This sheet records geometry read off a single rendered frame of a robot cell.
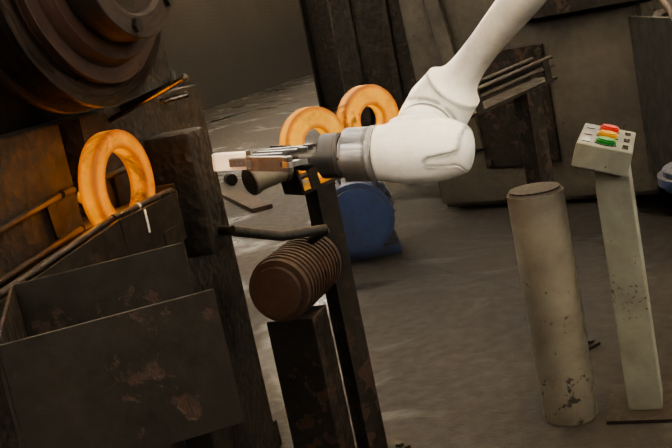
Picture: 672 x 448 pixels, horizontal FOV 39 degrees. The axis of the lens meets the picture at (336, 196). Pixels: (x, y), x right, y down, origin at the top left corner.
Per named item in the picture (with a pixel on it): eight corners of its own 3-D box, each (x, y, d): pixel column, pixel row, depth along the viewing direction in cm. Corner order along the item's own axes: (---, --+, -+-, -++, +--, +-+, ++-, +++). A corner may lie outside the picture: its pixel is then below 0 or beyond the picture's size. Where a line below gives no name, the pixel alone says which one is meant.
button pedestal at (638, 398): (606, 430, 199) (561, 144, 188) (611, 382, 221) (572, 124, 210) (686, 427, 193) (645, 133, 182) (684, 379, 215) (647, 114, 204)
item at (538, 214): (540, 428, 206) (501, 198, 197) (546, 404, 217) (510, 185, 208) (596, 426, 202) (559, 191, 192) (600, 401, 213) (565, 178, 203)
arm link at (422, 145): (375, 197, 151) (394, 163, 162) (471, 193, 146) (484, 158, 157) (363, 135, 147) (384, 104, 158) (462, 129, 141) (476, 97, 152)
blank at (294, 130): (268, 120, 194) (277, 119, 191) (327, 96, 202) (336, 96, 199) (290, 190, 197) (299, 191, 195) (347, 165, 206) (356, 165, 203)
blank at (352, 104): (326, 97, 202) (335, 96, 199) (380, 75, 210) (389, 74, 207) (346, 165, 206) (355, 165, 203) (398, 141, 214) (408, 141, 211)
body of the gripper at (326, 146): (338, 182, 152) (285, 185, 155) (354, 171, 160) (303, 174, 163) (333, 137, 150) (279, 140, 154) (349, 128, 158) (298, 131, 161)
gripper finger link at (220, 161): (252, 168, 161) (250, 169, 160) (215, 170, 164) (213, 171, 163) (249, 151, 161) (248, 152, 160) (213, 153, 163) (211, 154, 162)
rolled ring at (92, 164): (141, 120, 164) (125, 122, 165) (82, 138, 147) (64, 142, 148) (165, 222, 167) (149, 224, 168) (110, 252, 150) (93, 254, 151)
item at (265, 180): (246, 195, 193) (237, 167, 191) (281, 179, 198) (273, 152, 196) (261, 196, 188) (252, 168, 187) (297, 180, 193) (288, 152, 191)
